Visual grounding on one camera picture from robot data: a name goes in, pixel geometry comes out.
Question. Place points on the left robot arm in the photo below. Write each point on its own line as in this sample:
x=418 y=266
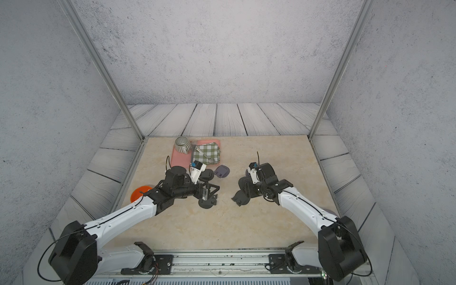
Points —
x=80 y=252

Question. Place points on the green checkered cloth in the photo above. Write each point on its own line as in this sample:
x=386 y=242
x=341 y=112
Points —
x=212 y=150

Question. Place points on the aluminium front rail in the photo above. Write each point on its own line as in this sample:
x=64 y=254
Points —
x=216 y=267

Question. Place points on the pink tray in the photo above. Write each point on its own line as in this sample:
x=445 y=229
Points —
x=184 y=160

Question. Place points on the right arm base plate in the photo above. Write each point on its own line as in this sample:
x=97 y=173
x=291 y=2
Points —
x=282 y=264

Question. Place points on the right aluminium frame post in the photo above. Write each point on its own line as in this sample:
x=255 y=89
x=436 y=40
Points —
x=354 y=37

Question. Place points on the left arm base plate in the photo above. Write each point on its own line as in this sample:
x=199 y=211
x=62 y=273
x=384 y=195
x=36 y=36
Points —
x=160 y=264

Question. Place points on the left aluminium frame post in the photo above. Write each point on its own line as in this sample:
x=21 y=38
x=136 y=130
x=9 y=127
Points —
x=78 y=26

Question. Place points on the orange plastic bowl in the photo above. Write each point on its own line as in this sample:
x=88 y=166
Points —
x=139 y=192

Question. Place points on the aluminium frame post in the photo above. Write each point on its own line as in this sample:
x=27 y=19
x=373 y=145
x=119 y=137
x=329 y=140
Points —
x=78 y=26
x=354 y=37

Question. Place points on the white handled spoon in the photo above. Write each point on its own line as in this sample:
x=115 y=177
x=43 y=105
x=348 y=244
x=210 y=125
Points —
x=203 y=154

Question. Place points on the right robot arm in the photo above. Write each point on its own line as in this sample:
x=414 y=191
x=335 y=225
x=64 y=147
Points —
x=339 y=251

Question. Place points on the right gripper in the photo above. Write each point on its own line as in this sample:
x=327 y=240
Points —
x=249 y=190

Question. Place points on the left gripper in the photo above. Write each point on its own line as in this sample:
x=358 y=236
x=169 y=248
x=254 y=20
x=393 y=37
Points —
x=205 y=195

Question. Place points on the purple phone stand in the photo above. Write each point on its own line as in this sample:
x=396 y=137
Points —
x=222 y=171

